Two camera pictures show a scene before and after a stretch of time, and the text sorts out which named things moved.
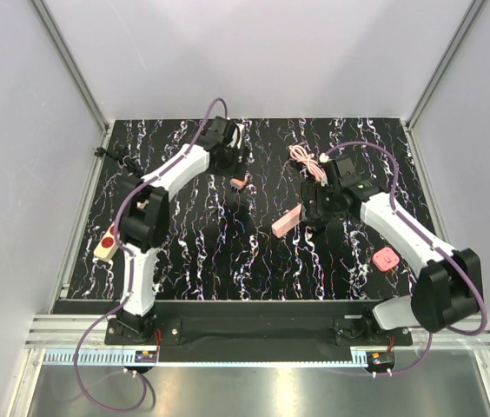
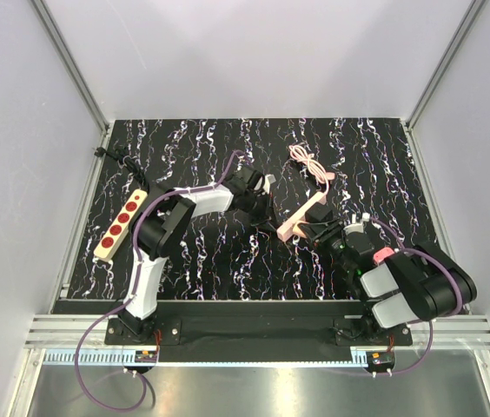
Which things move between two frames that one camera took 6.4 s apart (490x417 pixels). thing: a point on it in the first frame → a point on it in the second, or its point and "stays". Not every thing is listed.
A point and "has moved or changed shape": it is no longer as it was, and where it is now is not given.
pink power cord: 301,154 stays
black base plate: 263,330 stays
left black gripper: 236,169 → 266,215
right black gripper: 312,190 → 324,232
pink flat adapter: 385,259 stays
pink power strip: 287,222 has moved or changed shape
